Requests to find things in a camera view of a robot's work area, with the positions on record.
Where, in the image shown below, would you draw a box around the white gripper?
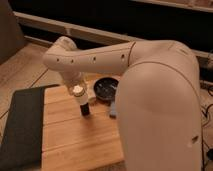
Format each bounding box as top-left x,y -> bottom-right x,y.
63,74 -> 96,103

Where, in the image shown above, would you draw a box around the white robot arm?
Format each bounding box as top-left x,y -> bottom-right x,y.
43,37 -> 202,171

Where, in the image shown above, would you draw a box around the black bowl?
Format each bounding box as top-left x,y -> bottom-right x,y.
93,77 -> 119,101

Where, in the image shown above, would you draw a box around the blue sponge block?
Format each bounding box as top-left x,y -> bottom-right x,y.
109,101 -> 117,118

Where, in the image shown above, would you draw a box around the wooden board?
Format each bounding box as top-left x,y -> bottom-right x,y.
41,86 -> 123,171

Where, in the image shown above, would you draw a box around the dark grey mat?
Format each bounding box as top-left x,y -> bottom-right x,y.
0,84 -> 56,171

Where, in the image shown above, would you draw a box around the black cables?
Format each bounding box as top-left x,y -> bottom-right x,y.
199,84 -> 213,171

